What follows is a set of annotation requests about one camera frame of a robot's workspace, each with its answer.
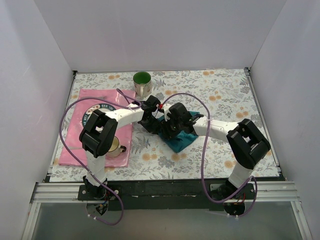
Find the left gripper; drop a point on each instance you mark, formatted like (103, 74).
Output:
(149, 123)

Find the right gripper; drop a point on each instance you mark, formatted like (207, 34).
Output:
(169, 128)

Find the teal cloth napkin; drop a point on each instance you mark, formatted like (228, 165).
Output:
(180, 141)

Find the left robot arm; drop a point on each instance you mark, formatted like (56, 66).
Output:
(98, 134)

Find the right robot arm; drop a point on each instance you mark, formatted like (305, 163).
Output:
(246, 141)

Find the green inside floral mug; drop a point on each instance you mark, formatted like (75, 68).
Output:
(142, 84)

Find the cream enamel cup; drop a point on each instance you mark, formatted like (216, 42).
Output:
(116, 148)

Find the white plate blue rim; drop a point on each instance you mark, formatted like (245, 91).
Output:
(103, 107)

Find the silver fork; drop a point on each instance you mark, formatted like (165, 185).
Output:
(93, 97)

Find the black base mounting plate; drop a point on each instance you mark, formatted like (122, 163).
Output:
(162, 194)

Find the silver spoon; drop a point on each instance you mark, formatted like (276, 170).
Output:
(74, 148)

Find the pink placemat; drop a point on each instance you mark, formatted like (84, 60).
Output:
(124, 134)

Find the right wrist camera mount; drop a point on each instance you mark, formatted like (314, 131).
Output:
(164, 108)

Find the aluminium frame rail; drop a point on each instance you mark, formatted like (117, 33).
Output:
(265, 190)

